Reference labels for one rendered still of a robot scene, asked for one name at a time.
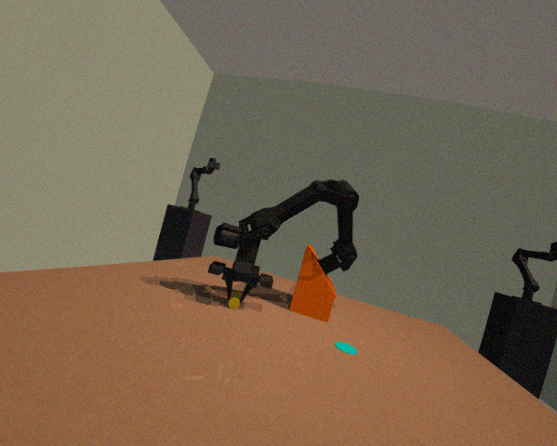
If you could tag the cyan circle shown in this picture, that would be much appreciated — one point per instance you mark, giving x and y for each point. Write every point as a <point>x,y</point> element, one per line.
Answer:
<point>346,348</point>

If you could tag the yellow cylinder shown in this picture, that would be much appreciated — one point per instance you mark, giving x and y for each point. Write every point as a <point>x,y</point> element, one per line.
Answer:
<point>234,302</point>

